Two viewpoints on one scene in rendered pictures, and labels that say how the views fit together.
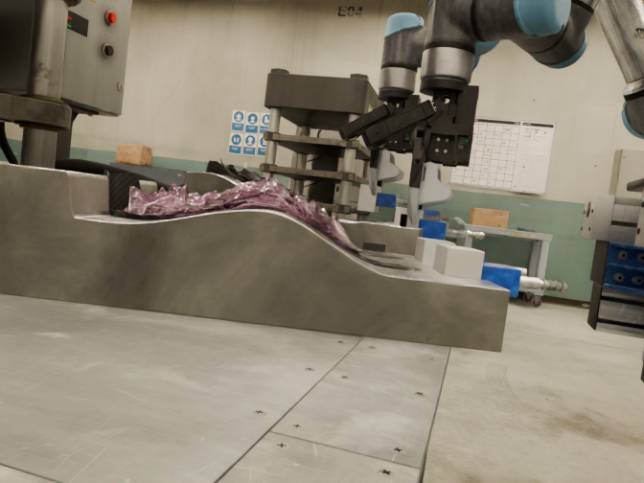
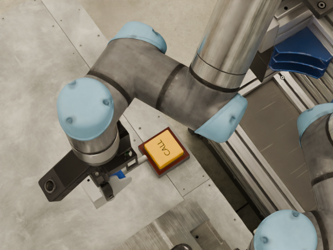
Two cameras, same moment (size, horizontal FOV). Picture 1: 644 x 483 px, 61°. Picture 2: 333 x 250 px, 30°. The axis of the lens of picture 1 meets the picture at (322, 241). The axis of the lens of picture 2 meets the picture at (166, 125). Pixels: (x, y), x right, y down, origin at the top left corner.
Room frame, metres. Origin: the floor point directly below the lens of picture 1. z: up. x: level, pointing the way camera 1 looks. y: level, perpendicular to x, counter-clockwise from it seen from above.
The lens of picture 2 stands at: (0.85, 0.07, 2.05)
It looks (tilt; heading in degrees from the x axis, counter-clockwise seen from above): 68 degrees down; 310
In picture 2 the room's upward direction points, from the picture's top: straight up
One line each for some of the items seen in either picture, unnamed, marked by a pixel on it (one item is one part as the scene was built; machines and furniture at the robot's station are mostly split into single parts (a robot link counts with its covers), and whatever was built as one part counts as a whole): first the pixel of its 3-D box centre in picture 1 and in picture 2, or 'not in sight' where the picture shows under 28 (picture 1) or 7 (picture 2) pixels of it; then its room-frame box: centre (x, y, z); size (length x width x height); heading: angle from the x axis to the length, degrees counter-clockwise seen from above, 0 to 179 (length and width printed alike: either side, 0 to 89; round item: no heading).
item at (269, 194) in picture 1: (248, 204); not in sight; (0.60, 0.08, 0.90); 0.26 x 0.18 x 0.08; 91
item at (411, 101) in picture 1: (395, 124); (103, 151); (1.14, -0.12, 1.09); 0.09 x 0.08 x 0.12; 74
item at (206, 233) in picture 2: not in sight; (206, 238); (0.94, -0.16, 0.87); 0.05 x 0.05 x 0.04; 74
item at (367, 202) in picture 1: (392, 201); (117, 175); (1.14, -0.13, 0.93); 0.13 x 0.05 x 0.05; 74
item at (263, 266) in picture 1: (240, 243); not in sight; (0.59, 0.09, 0.86); 0.50 x 0.26 x 0.11; 91
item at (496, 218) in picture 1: (488, 220); not in sight; (6.68, -1.97, 0.94); 0.41 x 0.33 x 0.29; 84
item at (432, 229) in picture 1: (439, 230); not in sight; (0.83, -0.17, 0.89); 0.13 x 0.05 x 0.05; 74
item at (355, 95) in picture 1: (323, 191); not in sight; (5.66, 0.05, 1.03); 1.54 x 0.94 x 2.06; 166
